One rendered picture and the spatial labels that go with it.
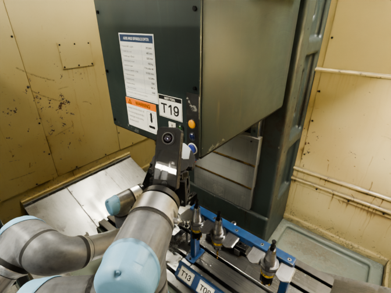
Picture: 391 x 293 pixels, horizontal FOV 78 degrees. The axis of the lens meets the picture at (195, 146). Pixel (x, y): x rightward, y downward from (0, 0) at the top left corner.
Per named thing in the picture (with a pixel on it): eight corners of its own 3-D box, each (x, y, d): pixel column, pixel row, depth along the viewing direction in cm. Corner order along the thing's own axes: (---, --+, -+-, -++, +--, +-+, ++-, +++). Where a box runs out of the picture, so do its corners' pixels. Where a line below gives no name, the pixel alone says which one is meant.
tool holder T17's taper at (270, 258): (277, 260, 86) (281, 246, 83) (274, 269, 83) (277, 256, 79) (265, 254, 88) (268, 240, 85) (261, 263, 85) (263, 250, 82)
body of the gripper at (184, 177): (158, 186, 55) (139, 225, 44) (156, 153, 51) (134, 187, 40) (191, 189, 54) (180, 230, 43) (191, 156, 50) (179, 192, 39)
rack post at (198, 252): (192, 264, 121) (192, 220, 107) (184, 258, 124) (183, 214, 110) (205, 251, 127) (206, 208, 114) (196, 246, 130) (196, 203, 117)
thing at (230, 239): (230, 250, 91) (230, 249, 91) (219, 243, 94) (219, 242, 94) (240, 239, 96) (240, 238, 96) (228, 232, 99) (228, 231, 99)
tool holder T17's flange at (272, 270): (280, 264, 87) (281, 259, 86) (274, 277, 83) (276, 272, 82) (263, 256, 90) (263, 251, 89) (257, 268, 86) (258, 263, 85)
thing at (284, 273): (288, 286, 79) (288, 284, 79) (272, 277, 82) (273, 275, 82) (295, 271, 84) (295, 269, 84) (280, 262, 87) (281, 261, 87)
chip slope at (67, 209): (82, 289, 138) (71, 258, 126) (34, 232, 175) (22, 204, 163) (184, 207, 199) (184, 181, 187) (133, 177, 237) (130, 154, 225)
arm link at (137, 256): (95, 312, 31) (81, 268, 27) (129, 242, 40) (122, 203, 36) (155, 322, 30) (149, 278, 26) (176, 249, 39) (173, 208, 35)
